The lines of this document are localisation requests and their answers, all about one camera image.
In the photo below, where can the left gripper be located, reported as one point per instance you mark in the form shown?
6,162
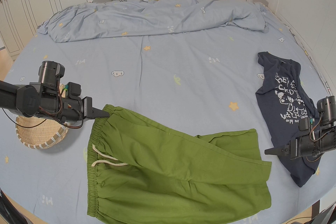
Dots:
74,110

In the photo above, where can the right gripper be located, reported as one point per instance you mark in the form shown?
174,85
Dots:
304,146

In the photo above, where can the green shorts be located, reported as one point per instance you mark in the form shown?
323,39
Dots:
157,165

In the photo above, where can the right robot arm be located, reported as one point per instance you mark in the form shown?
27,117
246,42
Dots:
326,112

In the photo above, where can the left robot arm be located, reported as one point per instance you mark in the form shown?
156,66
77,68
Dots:
26,99

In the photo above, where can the round woven basket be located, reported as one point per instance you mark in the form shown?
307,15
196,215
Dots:
39,136

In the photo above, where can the bed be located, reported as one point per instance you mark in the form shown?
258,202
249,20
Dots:
170,65

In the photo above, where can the dark blue T-shirt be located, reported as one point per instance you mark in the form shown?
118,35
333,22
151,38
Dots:
270,118

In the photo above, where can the pale blue quilt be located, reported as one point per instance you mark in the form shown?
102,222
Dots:
131,20

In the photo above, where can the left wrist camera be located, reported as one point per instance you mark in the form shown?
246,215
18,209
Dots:
74,90

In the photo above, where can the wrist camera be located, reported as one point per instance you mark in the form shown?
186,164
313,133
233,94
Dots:
74,90
304,125

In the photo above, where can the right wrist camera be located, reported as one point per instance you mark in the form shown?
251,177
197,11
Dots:
304,125

